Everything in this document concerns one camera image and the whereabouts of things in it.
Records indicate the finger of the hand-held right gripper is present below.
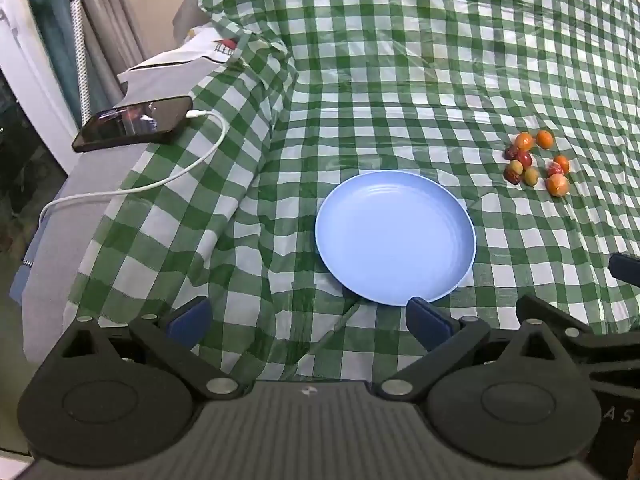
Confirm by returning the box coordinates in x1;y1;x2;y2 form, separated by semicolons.
609;252;640;292
516;294;640;362

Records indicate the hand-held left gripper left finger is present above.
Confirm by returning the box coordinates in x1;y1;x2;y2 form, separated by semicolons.
47;296;248;399

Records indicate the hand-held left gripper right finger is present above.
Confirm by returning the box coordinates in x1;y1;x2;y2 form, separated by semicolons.
375;297;581;401

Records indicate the light blue plate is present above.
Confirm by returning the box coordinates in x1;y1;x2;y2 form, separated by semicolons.
314;170;477;307

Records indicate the grey bedsheet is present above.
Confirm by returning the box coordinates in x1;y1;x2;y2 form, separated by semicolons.
21;127;153;363

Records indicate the black smartphone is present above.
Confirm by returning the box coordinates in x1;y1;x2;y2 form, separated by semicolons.
72;96;195;154

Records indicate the green white checkered tablecloth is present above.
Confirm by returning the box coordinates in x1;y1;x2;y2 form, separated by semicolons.
65;0;640;367

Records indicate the white printed cloth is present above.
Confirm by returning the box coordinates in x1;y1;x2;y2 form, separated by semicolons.
117;25;242;97

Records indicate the teal curtain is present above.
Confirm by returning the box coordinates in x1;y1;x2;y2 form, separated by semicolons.
25;0;83;118

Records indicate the grey curtain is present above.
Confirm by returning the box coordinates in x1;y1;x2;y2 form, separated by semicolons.
75;0;147;73

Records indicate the white charging cable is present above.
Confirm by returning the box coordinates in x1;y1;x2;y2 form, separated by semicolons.
39;109;229;234

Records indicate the white door frame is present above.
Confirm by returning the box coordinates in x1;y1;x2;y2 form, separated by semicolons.
0;0;78;173

